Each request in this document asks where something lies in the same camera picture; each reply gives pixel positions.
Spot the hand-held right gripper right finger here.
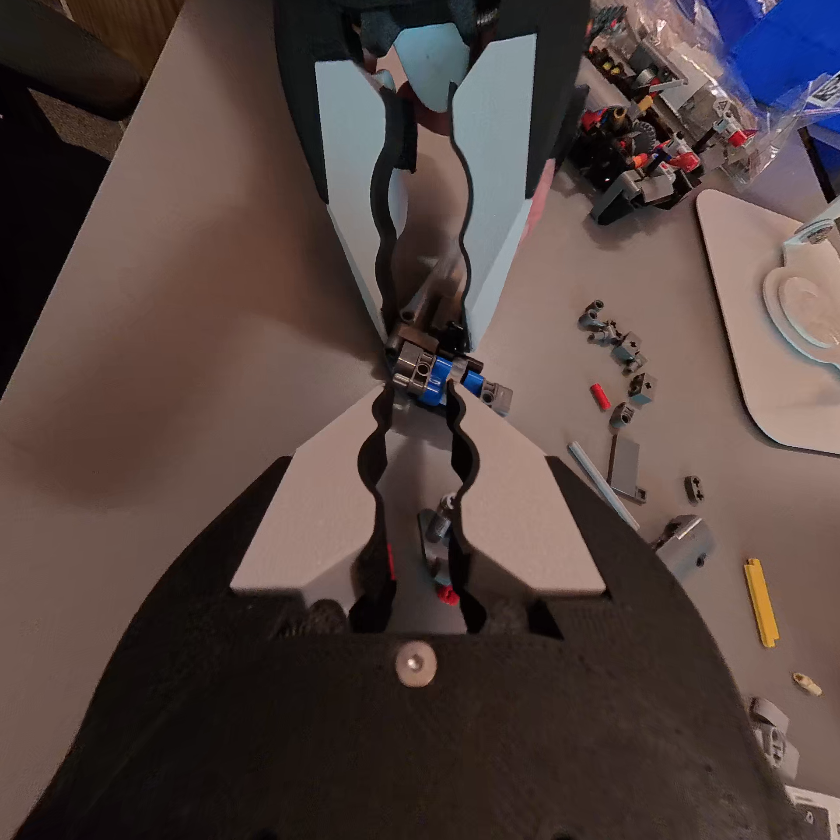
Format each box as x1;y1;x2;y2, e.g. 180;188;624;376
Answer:
445;378;607;635

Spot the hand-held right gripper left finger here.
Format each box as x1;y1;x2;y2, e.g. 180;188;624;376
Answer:
230;382;399;634

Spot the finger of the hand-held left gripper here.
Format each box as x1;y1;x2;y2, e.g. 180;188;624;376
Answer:
448;31;539;352
314;60;421;345

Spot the dark grey lego lever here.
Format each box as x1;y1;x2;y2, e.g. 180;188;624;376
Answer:
418;492;460;588

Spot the dark grey lego blade panel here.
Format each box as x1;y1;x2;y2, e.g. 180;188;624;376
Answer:
651;515;715;584

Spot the blue grey lego assembly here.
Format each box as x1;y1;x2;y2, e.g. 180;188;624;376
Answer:
384;252;514;416

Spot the light grey lego axle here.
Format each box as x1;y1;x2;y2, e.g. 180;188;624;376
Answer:
567;441;641;532

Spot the dark grey flat lego tile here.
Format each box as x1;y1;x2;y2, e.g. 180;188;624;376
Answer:
605;434;651;505

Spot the black multicolour lego model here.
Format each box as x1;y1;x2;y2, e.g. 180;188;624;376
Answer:
567;39;756;225

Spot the yellow lego axle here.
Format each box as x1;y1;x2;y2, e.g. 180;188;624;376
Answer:
743;558;781;648

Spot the light grey lego connector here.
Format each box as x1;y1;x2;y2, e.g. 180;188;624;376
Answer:
755;722;802;772

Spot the person's left hand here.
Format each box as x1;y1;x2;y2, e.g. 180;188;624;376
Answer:
528;157;559;221

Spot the wooden cabinet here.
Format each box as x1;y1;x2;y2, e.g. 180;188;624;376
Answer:
62;0;185;50

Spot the dark grey chair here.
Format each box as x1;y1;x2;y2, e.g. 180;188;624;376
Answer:
0;0;148;122

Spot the clear plastic parts bag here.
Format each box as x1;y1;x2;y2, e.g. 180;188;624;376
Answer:
591;0;840;191

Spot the blue plastic bin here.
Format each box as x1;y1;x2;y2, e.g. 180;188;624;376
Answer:
705;0;840;122

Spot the white marker label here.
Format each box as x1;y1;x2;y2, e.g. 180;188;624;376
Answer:
804;69;840;116

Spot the sticker sheet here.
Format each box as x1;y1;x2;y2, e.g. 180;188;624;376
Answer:
784;785;840;840

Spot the white rounded base plate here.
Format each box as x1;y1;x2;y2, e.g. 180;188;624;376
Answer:
696;189;840;455

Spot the pale stand bracket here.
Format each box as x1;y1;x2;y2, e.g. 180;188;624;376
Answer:
763;197;840;368

